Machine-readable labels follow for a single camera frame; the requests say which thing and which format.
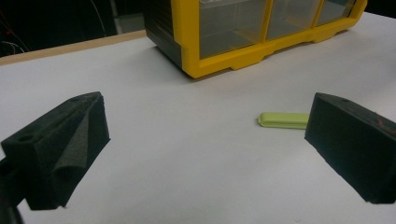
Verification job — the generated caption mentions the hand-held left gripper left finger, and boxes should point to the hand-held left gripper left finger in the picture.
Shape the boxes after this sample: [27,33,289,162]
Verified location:
[0,91,111,211]

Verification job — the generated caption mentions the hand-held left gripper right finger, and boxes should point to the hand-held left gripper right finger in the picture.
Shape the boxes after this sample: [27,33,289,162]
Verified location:
[304,91,396,205]

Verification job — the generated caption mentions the light green plastic piece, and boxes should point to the light green plastic piece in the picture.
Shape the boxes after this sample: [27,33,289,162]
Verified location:
[257,112,310,131]

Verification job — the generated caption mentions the yellow drawer organizer cabinet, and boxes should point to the yellow drawer organizer cabinet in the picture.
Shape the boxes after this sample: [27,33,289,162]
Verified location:
[143,0,368,79]

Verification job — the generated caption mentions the thin cables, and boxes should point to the thin cables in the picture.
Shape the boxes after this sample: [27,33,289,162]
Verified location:
[0,8,31,55]

